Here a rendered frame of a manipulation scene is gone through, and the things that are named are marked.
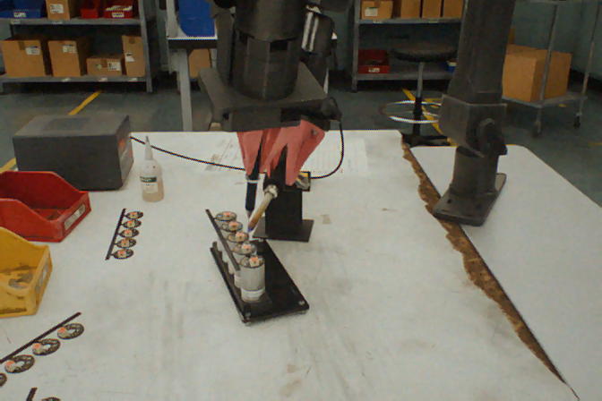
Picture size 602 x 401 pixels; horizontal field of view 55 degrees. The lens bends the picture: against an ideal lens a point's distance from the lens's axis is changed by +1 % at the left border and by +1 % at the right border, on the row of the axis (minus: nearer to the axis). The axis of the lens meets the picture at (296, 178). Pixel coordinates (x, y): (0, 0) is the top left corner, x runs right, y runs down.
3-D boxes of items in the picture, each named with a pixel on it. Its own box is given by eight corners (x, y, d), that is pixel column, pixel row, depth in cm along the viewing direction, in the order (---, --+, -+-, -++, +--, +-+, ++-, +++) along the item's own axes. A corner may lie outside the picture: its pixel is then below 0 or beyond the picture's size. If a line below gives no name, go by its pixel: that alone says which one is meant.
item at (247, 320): (210, 255, 72) (209, 247, 72) (264, 245, 74) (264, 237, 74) (243, 329, 58) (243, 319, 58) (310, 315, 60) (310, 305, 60)
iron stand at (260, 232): (289, 264, 77) (332, 212, 73) (236, 226, 76) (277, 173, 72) (296, 243, 82) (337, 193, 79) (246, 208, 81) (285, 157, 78)
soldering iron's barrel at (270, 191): (257, 234, 64) (280, 193, 68) (254, 226, 63) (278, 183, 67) (245, 232, 65) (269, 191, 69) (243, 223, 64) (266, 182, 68)
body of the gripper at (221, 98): (196, 86, 53) (198, 9, 48) (300, 78, 56) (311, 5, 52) (214, 126, 48) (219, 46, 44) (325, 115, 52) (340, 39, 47)
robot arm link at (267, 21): (208, 28, 48) (210, -58, 44) (252, 10, 52) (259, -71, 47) (273, 60, 45) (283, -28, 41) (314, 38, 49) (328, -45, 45)
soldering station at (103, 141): (135, 166, 101) (130, 113, 98) (124, 191, 90) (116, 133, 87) (45, 168, 100) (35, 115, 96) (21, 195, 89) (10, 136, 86)
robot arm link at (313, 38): (282, 53, 66) (294, -6, 66) (263, 60, 71) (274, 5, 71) (334, 70, 69) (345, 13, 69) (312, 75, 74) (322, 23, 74)
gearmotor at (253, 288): (261, 294, 62) (260, 251, 60) (268, 307, 60) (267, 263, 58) (238, 299, 61) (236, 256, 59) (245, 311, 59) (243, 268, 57)
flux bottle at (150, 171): (138, 196, 89) (132, 134, 85) (159, 191, 91) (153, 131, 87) (146, 203, 86) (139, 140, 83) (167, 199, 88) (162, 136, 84)
